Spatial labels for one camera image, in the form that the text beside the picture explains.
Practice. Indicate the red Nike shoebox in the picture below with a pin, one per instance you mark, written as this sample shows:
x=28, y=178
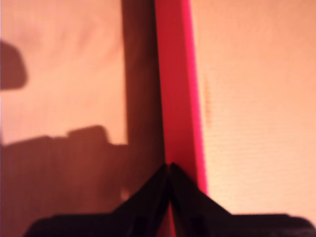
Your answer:
x=176, y=86

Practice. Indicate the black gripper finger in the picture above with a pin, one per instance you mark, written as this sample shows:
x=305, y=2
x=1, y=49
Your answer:
x=195, y=209
x=145, y=209

